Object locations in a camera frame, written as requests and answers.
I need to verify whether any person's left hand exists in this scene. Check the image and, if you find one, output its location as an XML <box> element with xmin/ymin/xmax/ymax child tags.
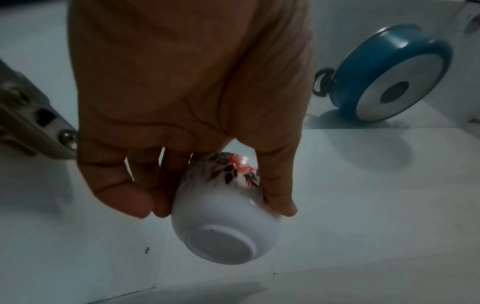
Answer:
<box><xmin>67</xmin><ymin>0</ymin><xmax>316</xmax><ymax>219</ymax></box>

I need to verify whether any blue pan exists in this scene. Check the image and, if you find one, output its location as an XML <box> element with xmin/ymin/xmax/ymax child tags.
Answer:
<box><xmin>312</xmin><ymin>24</ymin><xmax>455</xmax><ymax>124</ymax></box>

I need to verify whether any metal cabinet hinge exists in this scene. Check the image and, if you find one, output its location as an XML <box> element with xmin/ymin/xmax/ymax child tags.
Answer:
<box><xmin>0</xmin><ymin>59</ymin><xmax>79</xmax><ymax>160</ymax></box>

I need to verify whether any white floral bowl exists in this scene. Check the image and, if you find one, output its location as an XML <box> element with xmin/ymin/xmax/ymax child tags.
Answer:
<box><xmin>170</xmin><ymin>151</ymin><xmax>283</xmax><ymax>266</ymax></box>

